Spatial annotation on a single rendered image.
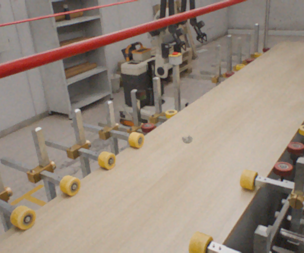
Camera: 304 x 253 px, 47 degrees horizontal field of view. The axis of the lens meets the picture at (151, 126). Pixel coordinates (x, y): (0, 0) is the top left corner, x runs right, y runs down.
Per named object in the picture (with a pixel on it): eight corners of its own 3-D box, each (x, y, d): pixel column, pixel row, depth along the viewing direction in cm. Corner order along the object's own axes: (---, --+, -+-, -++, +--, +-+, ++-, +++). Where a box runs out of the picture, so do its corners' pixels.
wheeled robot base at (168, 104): (119, 125, 443) (116, 106, 432) (147, 108, 490) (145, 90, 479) (164, 135, 406) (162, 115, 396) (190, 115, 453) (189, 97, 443)
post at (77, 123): (84, 188, 200) (70, 109, 180) (88, 185, 202) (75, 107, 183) (89, 190, 198) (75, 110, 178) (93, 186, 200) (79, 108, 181)
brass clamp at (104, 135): (98, 138, 204) (97, 130, 202) (113, 129, 214) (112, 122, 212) (106, 140, 201) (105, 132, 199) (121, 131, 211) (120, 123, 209)
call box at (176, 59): (169, 65, 255) (168, 55, 252) (173, 63, 261) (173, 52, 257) (177, 66, 252) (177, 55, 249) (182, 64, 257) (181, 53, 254)
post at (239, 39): (236, 84, 368) (237, 37, 349) (237, 83, 371) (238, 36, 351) (239, 84, 366) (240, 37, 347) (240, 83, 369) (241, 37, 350)
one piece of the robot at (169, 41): (158, 57, 392) (157, 38, 383) (171, 52, 412) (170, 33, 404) (170, 58, 383) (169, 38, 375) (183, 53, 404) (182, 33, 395)
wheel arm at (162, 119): (122, 115, 261) (122, 110, 260) (125, 114, 264) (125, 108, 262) (173, 125, 238) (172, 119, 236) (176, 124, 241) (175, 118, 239)
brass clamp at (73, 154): (66, 157, 186) (64, 149, 184) (84, 146, 196) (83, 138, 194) (74, 160, 182) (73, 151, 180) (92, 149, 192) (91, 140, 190)
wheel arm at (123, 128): (98, 127, 244) (97, 121, 242) (101, 125, 246) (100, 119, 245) (150, 139, 220) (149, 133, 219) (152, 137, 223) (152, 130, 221)
